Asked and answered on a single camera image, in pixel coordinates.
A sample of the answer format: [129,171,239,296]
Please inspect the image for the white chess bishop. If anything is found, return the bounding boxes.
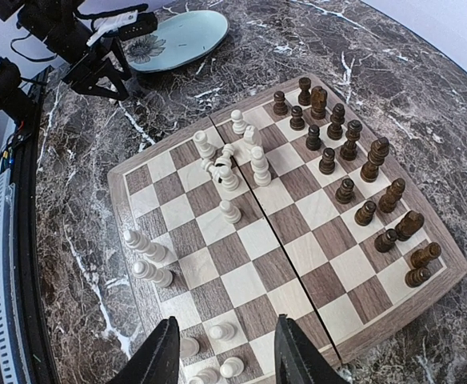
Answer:
[132,259,174,288]

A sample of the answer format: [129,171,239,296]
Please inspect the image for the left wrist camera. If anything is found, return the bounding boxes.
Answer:
[86,10,158,46]

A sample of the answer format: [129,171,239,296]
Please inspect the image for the white cable duct strip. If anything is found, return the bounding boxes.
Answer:
[0,170,30,383]

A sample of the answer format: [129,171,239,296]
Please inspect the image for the teal ceramic flower plate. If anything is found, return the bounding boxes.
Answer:
[124,10,230,73]

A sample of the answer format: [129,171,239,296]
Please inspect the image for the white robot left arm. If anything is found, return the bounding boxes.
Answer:
[0,1,131,101]

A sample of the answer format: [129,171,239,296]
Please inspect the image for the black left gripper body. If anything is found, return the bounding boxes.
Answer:
[62,39,132,101]

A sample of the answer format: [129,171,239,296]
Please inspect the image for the wooden chess board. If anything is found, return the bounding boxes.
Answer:
[108,74,467,383]

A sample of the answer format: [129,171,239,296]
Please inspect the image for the white chess king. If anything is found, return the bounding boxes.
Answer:
[122,230,178,266]

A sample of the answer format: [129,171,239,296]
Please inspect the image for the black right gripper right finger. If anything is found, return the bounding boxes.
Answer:
[274,314,340,384]

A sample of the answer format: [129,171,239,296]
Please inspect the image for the white pawn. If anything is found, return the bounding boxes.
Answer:
[219,200,241,224]
[209,322,236,341]

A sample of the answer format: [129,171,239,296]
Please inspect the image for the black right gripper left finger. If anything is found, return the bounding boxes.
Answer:
[113,316,180,384]

